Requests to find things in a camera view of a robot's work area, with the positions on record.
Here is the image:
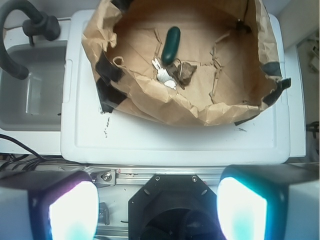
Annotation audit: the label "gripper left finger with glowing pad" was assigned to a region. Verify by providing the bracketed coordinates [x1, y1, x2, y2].
[0, 170, 99, 240]

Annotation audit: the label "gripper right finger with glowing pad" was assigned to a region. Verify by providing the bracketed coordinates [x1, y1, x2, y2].
[217, 164, 320, 240]

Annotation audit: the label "green plastic pickle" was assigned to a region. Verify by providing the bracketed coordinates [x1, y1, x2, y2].
[161, 26, 181, 65]

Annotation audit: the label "white plastic bin lid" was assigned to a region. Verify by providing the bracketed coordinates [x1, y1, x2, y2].
[60, 10, 291, 167]

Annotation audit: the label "grey toy sink basin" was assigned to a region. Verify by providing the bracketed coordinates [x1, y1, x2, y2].
[0, 40, 67, 132]

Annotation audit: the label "brown paper bag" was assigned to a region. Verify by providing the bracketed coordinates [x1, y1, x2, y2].
[82, 0, 291, 127]

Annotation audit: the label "brown crumpled toy piece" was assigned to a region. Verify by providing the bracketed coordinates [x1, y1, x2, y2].
[165, 58, 198, 90]

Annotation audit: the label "white rabbit figurine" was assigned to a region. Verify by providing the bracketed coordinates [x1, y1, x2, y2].
[151, 58, 177, 90]

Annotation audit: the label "dark grey toy faucet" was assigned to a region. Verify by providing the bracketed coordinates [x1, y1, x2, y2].
[0, 0, 61, 80]

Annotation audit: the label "black cables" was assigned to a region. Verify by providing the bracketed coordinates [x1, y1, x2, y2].
[0, 133, 83, 173]

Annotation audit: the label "black octagonal mount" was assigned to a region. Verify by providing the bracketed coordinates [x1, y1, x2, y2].
[128, 174, 225, 240]

